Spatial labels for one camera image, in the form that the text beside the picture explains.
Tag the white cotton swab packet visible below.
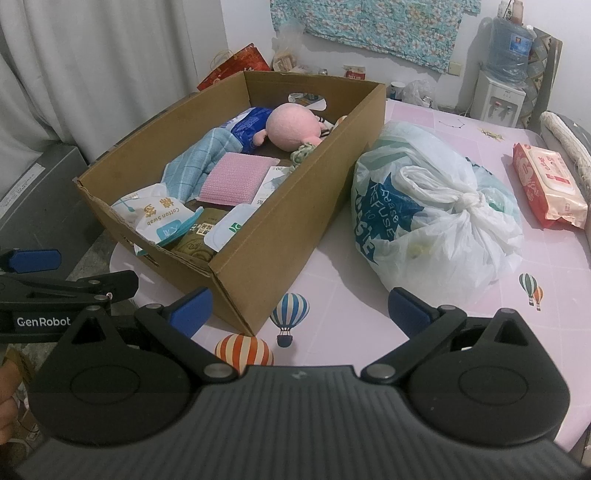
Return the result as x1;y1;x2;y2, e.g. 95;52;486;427
110;183;205;246

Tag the pink plush toy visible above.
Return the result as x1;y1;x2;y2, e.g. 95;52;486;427
252;102;336;152

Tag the light blue towel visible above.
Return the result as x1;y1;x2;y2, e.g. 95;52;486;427
161;128;244;202

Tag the white rolled blanket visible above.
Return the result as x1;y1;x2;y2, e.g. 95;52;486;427
539;110;591;186

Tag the blue white tissue packet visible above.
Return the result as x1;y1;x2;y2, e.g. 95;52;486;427
228;106;274;156

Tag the clear bag of snacks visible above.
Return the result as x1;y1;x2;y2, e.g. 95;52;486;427
272;22;304;73

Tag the blue white box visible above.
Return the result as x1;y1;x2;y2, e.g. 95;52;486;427
252;165;297;205

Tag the green white knitted toy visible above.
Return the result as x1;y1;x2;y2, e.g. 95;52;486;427
289;141;319;166

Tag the red white wet wipes pack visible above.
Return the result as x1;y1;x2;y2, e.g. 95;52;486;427
511;141;588;231

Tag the crumpled white plastic bag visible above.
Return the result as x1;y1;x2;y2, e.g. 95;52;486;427
401;79;435;110

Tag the large white plastic bag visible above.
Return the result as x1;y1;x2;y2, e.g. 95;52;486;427
349;120;525;293

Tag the person's left hand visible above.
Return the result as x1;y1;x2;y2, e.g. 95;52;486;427
0;357;25;446

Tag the red snack bag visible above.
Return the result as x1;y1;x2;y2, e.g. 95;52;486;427
197;42;271;92

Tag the white curtain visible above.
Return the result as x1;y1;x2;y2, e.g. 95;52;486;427
0;0;232;156

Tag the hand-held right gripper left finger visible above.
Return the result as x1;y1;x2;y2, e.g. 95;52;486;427
71;287;237;383

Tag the grey upright board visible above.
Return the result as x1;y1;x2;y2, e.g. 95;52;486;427
524;27;564;131

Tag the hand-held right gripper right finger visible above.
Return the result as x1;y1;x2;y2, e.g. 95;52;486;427
360;287;532;383

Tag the blue floral wall cloth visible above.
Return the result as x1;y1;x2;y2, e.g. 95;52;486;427
270;0;482;75

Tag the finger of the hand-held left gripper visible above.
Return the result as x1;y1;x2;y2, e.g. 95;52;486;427
0;248;64;273
0;270;140;309

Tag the grey cabinet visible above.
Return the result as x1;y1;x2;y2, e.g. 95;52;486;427
0;143;94;278

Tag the brown gold packet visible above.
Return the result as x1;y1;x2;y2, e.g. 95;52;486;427
170;208;232;260

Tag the white water dispenser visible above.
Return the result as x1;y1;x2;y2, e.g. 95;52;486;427
470;69;527;129

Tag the brown cardboard box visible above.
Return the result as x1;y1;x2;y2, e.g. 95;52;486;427
74;70;387;337

